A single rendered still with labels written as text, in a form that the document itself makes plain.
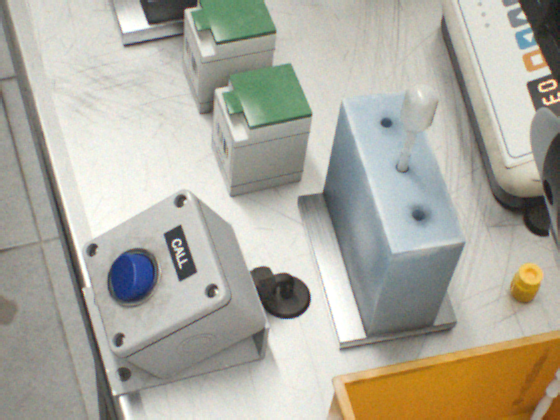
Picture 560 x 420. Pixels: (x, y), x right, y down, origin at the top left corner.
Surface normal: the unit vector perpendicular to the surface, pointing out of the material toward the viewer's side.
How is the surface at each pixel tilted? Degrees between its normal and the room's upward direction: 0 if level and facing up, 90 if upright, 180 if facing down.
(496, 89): 25
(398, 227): 0
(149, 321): 30
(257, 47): 90
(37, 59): 0
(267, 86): 0
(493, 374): 90
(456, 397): 90
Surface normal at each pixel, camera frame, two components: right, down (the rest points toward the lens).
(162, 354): 0.32, 0.80
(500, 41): -0.34, -0.47
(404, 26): 0.09, -0.55
